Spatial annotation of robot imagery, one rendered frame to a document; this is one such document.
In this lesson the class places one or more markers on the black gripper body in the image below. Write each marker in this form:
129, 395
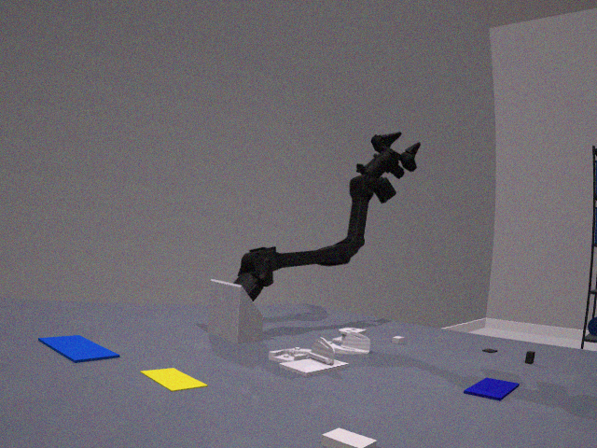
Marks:
388, 156

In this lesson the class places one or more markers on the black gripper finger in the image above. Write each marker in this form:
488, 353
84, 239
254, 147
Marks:
413, 149
389, 138

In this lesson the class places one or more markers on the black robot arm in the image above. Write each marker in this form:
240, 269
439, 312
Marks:
257, 266

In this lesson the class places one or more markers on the blue flat square plate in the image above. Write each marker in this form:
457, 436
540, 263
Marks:
491, 389

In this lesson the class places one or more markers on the blue flat rectangular plate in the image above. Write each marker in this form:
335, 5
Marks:
77, 348

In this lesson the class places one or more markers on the yellow flat plate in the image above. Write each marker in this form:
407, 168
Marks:
173, 379

